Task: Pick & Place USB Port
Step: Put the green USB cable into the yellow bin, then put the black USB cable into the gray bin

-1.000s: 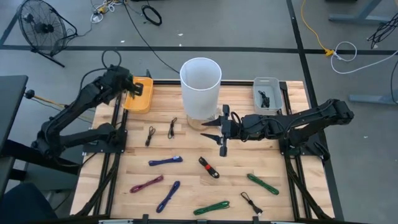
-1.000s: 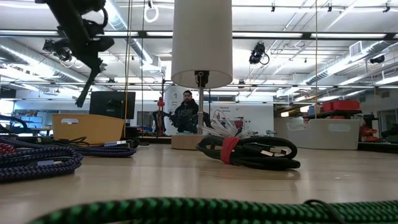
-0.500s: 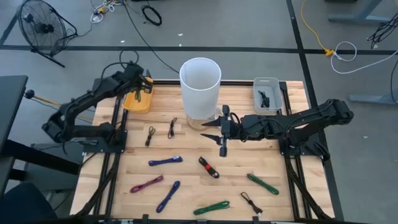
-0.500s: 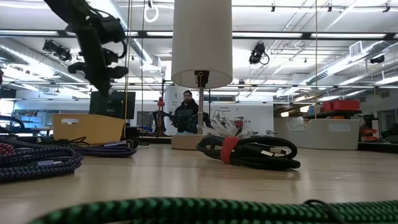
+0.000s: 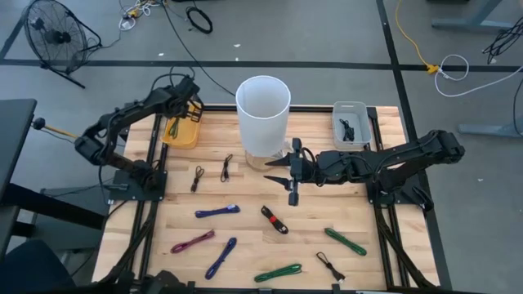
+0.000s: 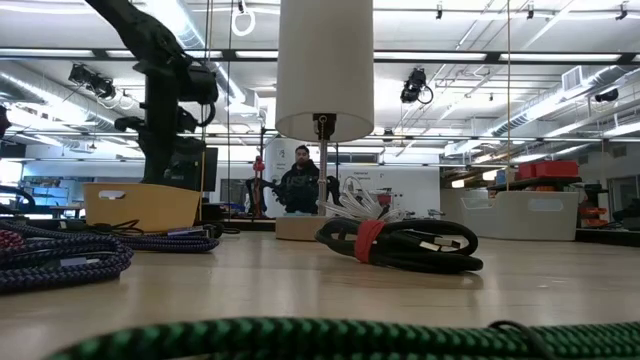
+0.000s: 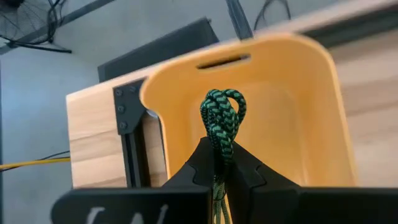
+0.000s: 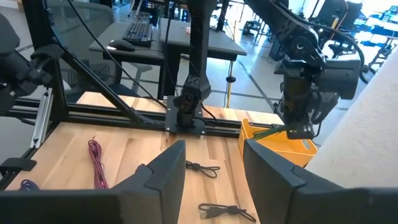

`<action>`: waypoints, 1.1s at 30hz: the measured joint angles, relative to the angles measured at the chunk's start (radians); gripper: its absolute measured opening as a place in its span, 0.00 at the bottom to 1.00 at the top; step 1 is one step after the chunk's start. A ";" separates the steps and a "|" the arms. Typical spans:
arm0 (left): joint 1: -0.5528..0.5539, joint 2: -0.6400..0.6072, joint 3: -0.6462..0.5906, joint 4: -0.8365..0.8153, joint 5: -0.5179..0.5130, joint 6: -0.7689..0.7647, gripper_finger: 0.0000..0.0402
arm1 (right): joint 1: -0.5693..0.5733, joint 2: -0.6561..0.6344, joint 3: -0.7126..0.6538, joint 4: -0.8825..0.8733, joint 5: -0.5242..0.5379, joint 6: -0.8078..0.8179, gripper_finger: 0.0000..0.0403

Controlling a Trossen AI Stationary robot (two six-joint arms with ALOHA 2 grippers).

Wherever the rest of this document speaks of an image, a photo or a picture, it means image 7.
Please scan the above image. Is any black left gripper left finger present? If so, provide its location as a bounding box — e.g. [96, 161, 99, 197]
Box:
[161, 136, 216, 189]

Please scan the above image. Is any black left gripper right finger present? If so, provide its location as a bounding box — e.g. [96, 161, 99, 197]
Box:
[224, 141, 301, 224]

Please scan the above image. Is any green braided USB cable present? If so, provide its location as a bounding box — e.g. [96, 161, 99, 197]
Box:
[200, 88, 248, 224]

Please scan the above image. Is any orange plastic bin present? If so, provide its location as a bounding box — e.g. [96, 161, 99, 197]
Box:
[139, 32, 358, 189]

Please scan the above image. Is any black floor fan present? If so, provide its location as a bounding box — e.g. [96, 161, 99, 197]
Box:
[0, 0, 73, 54]

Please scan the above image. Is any black left frame rail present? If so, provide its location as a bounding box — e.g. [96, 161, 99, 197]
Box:
[112, 78, 167, 189]

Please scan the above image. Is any black frame rail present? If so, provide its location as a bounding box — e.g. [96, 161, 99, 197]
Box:
[112, 78, 167, 189]
[300, 4, 398, 49]

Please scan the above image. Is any long black floor cable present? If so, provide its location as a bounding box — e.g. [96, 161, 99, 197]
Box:
[253, 0, 292, 31]

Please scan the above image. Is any thin yellow cable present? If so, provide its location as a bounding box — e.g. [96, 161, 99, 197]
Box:
[0, 157, 72, 171]

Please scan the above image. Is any black back frame rail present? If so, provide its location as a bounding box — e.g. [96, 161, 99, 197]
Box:
[300, 4, 398, 49]

